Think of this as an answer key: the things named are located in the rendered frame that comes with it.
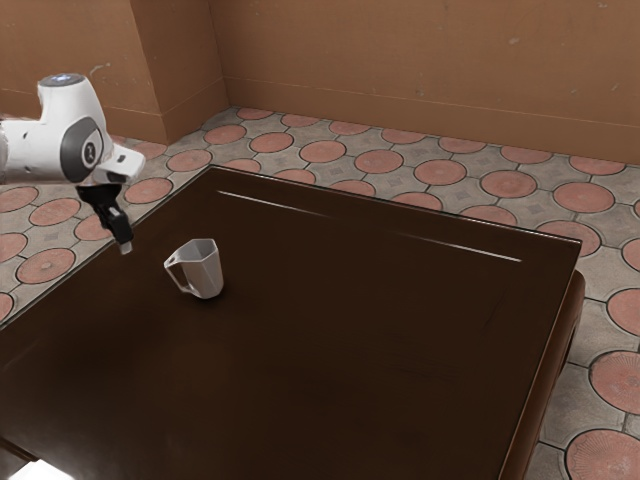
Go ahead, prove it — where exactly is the white faceted mug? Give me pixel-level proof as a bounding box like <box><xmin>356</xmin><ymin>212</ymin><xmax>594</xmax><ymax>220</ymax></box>
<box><xmin>163</xmin><ymin>238</ymin><xmax>225</xmax><ymax>300</ymax></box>

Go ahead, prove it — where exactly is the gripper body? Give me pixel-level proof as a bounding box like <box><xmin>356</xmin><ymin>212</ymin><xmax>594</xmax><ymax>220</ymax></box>
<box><xmin>75</xmin><ymin>182</ymin><xmax>123</xmax><ymax>219</ymax></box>

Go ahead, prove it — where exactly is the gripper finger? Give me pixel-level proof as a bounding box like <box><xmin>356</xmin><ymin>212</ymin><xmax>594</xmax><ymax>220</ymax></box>
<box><xmin>98</xmin><ymin>204</ymin><xmax>135</xmax><ymax>256</ymax></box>

